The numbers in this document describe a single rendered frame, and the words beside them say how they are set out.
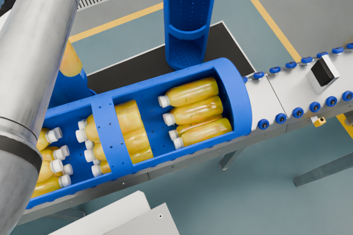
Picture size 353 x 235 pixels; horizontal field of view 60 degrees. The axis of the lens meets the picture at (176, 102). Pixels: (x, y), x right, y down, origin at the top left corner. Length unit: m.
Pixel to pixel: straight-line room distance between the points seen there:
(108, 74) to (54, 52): 1.85
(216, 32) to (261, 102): 1.20
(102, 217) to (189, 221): 1.19
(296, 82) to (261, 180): 0.97
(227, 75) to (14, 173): 0.77
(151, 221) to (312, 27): 2.32
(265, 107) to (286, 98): 0.10
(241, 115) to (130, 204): 0.43
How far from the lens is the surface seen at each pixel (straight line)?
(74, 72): 0.99
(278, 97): 1.33
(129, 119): 0.95
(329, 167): 1.81
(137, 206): 0.93
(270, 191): 2.18
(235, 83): 0.96
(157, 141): 1.16
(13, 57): 0.36
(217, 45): 2.34
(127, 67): 2.24
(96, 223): 0.95
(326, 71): 1.28
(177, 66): 2.14
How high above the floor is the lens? 2.07
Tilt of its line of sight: 67 degrees down
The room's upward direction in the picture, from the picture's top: 1 degrees clockwise
